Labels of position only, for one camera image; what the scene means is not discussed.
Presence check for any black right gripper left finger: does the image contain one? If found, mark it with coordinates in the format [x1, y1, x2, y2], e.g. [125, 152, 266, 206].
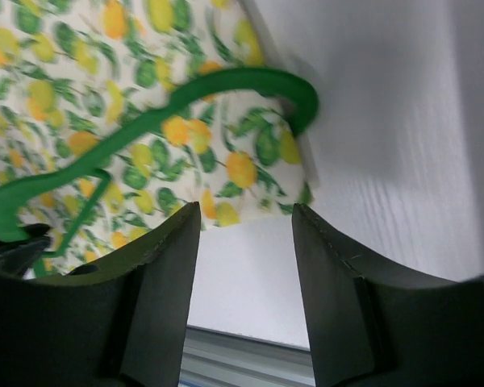
[69, 202, 201, 386]

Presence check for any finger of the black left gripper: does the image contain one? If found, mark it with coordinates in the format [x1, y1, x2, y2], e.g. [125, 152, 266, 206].
[0, 223, 51, 277]

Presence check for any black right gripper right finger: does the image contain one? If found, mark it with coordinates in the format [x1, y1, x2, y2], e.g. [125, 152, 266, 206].
[292, 204, 460, 386]

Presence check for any green clothes hanger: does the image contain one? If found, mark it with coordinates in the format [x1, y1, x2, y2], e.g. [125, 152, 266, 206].
[0, 67, 319, 277]

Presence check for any lemon print skirt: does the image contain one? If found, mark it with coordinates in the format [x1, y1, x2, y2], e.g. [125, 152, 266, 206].
[0, 1, 318, 277]

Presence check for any aluminium mounting rail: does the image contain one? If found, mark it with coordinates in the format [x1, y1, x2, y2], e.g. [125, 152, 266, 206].
[179, 327, 315, 386]

